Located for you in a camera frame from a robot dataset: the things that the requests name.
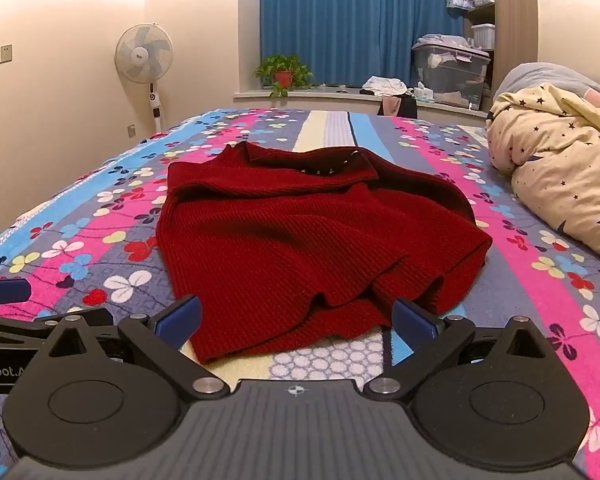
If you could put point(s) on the white window sill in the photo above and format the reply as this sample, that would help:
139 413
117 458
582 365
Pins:
330 94

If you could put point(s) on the pink cloth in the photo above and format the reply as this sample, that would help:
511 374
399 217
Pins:
389 106

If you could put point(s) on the cream star print quilt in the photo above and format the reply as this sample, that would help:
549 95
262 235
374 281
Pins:
555 160

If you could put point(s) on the green potted plant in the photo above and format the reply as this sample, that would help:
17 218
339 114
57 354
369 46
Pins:
282 72

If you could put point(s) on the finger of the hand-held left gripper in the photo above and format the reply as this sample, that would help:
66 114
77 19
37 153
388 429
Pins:
100 317
2 291

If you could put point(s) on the red knit sweater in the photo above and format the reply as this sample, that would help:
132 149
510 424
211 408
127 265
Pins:
290 240

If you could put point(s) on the floral striped bed sheet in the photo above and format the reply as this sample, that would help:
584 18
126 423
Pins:
80 220

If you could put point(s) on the grey suitcase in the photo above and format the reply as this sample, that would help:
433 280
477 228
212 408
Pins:
450 75

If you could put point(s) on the small wall switch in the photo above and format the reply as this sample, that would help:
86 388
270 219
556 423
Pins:
130 130

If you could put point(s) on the white plastic basket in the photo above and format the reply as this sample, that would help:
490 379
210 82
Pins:
482 35

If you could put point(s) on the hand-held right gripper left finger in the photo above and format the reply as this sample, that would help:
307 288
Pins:
180 317

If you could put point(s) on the grey pillow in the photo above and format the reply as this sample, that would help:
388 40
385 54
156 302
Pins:
540 72

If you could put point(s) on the pale green tissue box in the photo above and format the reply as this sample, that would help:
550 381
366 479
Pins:
424 94

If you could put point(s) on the white clothes pile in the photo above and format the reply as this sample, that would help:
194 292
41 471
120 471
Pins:
385 85

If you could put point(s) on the white standing fan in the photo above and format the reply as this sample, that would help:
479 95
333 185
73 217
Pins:
144 52

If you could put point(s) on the wooden shelf unit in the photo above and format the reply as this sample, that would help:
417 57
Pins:
515 10

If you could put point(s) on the blue curtain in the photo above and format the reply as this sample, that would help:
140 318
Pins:
355 20

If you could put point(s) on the grey white folded cloth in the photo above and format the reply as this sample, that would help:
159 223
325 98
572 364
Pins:
445 40

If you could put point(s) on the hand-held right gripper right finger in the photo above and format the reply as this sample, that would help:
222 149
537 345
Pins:
415 321

